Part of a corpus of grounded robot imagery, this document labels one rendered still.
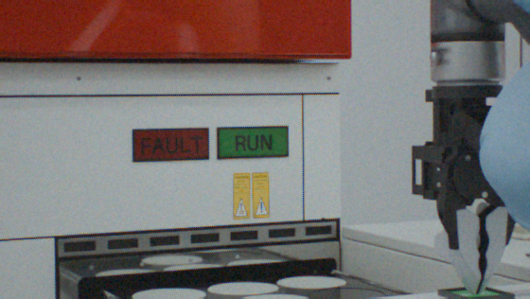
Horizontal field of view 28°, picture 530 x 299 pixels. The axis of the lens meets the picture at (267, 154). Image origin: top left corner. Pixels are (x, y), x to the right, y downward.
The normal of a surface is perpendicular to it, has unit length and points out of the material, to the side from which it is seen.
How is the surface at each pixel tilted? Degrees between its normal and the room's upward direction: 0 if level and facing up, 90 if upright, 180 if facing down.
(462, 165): 90
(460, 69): 90
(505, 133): 52
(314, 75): 90
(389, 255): 90
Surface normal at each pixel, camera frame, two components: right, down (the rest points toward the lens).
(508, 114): -0.74, -0.58
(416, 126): 0.41, 0.04
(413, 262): -0.91, 0.03
